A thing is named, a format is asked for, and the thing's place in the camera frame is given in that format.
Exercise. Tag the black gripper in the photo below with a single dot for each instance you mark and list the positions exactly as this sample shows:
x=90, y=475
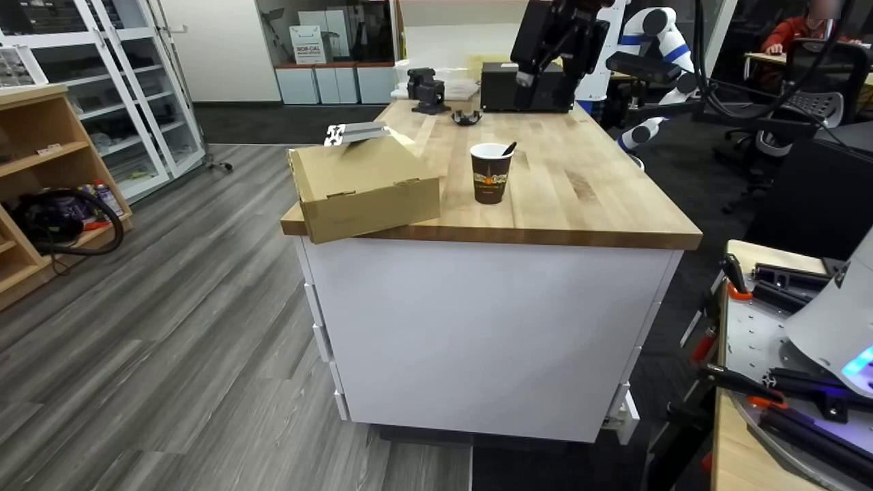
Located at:
x=547, y=30

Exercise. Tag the black marker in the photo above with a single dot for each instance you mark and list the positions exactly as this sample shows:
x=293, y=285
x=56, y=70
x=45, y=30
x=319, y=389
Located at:
x=509, y=147

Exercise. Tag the brown paper coffee cup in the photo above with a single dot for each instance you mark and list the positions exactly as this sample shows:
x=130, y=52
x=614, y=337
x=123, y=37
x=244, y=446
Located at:
x=491, y=179

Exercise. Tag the black control box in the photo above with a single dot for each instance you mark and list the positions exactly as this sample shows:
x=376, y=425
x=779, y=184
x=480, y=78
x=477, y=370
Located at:
x=521, y=90

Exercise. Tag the small black table object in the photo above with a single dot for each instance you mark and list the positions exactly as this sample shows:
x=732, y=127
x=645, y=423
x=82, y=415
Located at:
x=466, y=117

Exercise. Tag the white and blue robot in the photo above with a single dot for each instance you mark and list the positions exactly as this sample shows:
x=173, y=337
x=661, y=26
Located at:
x=664, y=63

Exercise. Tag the white low cabinet row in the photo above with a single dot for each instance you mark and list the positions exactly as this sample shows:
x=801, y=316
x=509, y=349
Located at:
x=335, y=83

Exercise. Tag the brown cardboard box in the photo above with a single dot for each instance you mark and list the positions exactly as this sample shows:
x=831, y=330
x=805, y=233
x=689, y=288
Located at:
x=363, y=185

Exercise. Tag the person in red shirt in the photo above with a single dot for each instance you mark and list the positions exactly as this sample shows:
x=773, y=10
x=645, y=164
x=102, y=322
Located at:
x=805, y=26

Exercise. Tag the black mesh office chair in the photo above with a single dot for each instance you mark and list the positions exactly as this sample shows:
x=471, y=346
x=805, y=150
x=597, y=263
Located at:
x=807, y=98

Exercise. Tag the white cabinet wood-top table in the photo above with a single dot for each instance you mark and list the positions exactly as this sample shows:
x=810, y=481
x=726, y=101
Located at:
x=491, y=327

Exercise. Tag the black orange-tipped tool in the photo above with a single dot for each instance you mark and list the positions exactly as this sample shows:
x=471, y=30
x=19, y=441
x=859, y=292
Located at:
x=741, y=383

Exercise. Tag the grey curved sheet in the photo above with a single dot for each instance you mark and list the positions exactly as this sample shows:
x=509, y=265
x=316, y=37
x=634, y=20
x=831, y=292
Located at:
x=836, y=316

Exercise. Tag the white glass-door cabinet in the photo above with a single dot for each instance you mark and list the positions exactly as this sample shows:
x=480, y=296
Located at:
x=125, y=90

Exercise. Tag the wooden workbench with tools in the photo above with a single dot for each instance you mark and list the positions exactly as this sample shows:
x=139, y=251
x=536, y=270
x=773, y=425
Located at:
x=741, y=453

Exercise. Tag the wooden open shelf unit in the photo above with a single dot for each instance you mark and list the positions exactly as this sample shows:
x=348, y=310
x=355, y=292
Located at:
x=42, y=154

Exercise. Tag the black clamp mount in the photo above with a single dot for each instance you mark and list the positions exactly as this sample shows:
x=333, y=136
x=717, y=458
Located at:
x=427, y=90

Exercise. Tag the white aluminium rail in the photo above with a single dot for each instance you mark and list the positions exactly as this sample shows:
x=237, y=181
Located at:
x=355, y=134

